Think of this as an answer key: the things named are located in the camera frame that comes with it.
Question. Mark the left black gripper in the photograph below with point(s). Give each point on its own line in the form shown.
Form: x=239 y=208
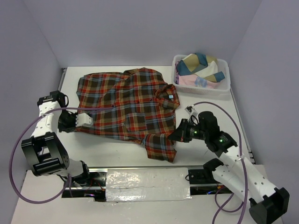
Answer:
x=68 y=129

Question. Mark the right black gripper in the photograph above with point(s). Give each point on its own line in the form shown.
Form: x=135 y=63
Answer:
x=178 y=134

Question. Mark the red brown plaid shirt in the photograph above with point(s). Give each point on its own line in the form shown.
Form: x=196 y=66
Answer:
x=139 y=107

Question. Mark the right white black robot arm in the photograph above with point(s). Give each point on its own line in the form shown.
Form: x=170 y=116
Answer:
x=266 y=202

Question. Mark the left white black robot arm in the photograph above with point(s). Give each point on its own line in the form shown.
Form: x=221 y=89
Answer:
x=44 y=151

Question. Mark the silver foil cover plate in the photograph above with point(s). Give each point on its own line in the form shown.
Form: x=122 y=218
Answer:
x=147 y=184

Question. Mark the white plastic basket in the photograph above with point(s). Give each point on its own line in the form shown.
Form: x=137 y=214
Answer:
x=223 y=88

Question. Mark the blue beige checked cloth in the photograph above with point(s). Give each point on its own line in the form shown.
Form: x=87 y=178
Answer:
x=200 y=65

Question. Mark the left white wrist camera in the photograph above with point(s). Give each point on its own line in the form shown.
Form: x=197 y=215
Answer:
x=83 y=119

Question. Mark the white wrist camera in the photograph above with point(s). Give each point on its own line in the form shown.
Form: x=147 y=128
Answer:
x=83 y=119
x=192 y=113

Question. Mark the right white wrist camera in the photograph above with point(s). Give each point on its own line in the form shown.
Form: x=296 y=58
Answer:
x=192 y=113

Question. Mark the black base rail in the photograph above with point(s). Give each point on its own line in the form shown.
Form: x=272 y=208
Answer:
x=198 y=181

